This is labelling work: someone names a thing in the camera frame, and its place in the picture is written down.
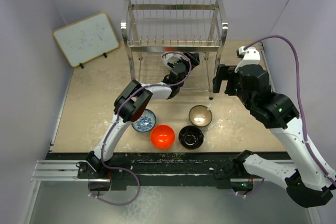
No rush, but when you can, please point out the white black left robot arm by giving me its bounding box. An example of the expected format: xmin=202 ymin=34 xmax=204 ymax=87
xmin=87 ymin=52 xmax=200 ymax=178

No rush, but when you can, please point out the blue white patterned bowl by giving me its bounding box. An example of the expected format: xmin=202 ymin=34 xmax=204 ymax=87
xmin=132 ymin=109 xmax=156 ymax=133

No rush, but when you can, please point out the orange plastic bowl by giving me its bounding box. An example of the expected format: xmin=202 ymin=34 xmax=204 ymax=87
xmin=150 ymin=125 xmax=176 ymax=150

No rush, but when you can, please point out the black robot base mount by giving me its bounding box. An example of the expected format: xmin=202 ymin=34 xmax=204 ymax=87
xmin=45 ymin=152 xmax=259 ymax=190

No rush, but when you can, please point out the small framed whiteboard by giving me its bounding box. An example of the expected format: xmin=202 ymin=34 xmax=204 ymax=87
xmin=52 ymin=12 xmax=119 ymax=68

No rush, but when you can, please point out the brown beige bowl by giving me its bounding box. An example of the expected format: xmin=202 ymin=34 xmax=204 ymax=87
xmin=188 ymin=105 xmax=213 ymax=127

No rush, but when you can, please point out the stainless steel dish rack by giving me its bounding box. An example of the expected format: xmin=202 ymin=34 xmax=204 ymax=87
xmin=120 ymin=0 xmax=228 ymax=100

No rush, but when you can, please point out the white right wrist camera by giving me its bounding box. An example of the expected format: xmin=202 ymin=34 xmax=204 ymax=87
xmin=235 ymin=46 xmax=261 ymax=73

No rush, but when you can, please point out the black glossy bowl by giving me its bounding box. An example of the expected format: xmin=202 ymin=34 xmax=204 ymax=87
xmin=178 ymin=125 xmax=204 ymax=150

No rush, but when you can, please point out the aluminium extrusion rail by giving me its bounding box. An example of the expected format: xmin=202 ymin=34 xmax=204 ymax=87
xmin=32 ymin=160 xmax=109 ymax=182

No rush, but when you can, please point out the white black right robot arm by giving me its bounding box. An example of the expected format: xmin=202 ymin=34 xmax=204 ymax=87
xmin=213 ymin=64 xmax=335 ymax=208

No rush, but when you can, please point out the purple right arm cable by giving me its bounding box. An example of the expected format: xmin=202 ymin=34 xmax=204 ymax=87
xmin=243 ymin=35 xmax=336 ymax=187

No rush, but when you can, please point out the white ceramic bowl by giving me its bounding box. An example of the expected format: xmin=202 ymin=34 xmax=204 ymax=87
xmin=161 ymin=52 xmax=183 ymax=70

